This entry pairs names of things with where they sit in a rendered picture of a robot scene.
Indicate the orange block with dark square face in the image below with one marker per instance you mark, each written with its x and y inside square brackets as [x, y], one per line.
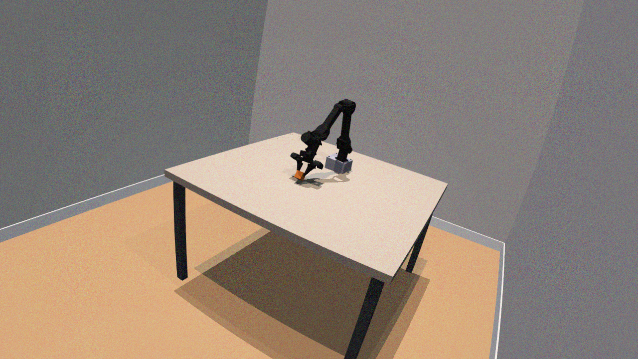
[299, 175]

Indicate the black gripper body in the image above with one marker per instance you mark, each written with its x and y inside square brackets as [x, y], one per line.
[308, 160]

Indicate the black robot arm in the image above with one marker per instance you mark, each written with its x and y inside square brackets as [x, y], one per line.
[313, 139]

